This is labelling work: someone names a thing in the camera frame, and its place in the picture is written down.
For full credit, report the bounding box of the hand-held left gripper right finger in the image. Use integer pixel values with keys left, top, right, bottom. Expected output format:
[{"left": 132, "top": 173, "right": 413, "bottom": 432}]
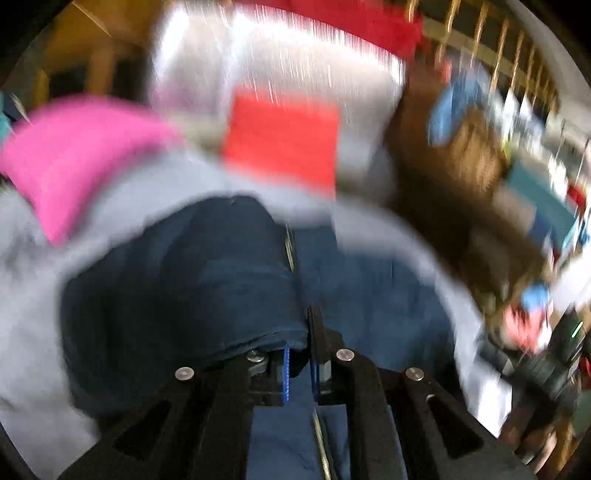
[{"left": 307, "top": 305, "right": 537, "bottom": 480}]

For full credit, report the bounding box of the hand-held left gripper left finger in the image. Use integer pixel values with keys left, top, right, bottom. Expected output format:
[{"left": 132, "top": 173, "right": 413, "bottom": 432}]
[{"left": 60, "top": 346, "right": 291, "bottom": 480}]

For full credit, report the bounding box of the navy blue garment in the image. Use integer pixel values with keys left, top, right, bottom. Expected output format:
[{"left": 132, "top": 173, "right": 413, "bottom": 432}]
[{"left": 60, "top": 196, "right": 467, "bottom": 480}]

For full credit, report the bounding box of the teal box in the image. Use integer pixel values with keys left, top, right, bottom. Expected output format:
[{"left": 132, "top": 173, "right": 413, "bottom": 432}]
[{"left": 505, "top": 161, "right": 580, "bottom": 252}]

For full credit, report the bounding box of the brown wicker basket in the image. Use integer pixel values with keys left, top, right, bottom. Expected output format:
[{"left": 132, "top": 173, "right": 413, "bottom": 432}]
[{"left": 388, "top": 60, "right": 555, "bottom": 296}]

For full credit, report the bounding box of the grey blanket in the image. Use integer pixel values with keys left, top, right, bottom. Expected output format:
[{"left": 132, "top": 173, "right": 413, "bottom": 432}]
[{"left": 0, "top": 152, "right": 513, "bottom": 480}]

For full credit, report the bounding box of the light blue cloth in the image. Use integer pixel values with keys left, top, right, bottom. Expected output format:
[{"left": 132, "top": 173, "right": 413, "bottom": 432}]
[{"left": 427, "top": 76, "right": 490, "bottom": 146}]

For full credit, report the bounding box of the pink cloth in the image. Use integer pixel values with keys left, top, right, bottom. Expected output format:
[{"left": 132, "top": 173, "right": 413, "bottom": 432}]
[{"left": 0, "top": 99, "right": 185, "bottom": 245}]

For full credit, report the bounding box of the white grey cloth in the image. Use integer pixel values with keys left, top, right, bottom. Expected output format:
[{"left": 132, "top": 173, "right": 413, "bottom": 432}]
[{"left": 150, "top": 4, "right": 409, "bottom": 204}]

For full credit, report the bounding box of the wooden spindle chair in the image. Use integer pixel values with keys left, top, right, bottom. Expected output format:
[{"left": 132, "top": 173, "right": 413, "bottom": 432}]
[{"left": 406, "top": 0, "right": 564, "bottom": 116}]

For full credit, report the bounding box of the red cloth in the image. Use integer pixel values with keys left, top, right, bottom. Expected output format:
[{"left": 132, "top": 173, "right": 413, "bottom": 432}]
[{"left": 249, "top": 0, "right": 426, "bottom": 61}]

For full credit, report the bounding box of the brown wooden cabinet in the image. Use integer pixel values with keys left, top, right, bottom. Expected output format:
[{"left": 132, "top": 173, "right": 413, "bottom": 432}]
[{"left": 32, "top": 0, "right": 158, "bottom": 100}]

